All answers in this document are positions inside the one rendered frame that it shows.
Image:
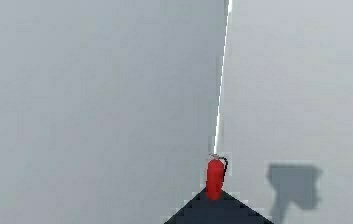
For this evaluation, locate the red fire extinguisher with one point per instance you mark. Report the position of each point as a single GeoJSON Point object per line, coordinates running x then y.
{"type": "Point", "coordinates": [214, 180]}

